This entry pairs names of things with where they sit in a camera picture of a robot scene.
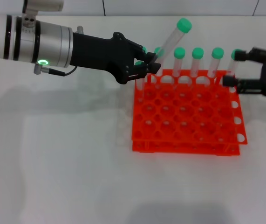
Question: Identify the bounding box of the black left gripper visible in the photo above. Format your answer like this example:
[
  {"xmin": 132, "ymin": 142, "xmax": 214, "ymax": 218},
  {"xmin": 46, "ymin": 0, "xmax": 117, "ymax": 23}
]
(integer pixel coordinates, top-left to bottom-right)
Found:
[{"xmin": 69, "ymin": 32, "xmax": 163, "ymax": 84}]

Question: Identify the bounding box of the red test tube rack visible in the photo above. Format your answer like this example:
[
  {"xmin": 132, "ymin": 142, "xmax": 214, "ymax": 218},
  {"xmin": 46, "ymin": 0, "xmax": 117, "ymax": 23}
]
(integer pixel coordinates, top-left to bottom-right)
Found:
[{"xmin": 131, "ymin": 69, "xmax": 249, "ymax": 156}]

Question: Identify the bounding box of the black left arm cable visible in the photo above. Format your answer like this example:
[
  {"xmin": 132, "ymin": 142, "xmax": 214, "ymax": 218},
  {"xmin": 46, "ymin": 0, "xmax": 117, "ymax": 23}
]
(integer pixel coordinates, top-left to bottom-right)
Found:
[{"xmin": 34, "ymin": 63, "xmax": 79, "ymax": 77}]

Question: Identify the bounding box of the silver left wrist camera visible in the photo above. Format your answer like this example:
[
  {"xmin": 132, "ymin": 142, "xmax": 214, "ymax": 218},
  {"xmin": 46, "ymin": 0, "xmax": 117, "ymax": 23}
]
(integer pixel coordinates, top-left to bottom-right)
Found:
[{"xmin": 22, "ymin": 0, "xmax": 65, "ymax": 30}]

